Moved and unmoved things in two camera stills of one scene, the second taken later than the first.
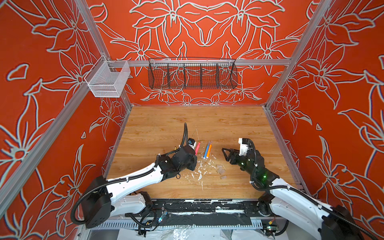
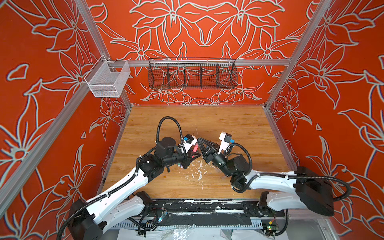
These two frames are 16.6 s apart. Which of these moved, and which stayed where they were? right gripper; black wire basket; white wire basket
Moved: right gripper
Stayed: white wire basket; black wire basket
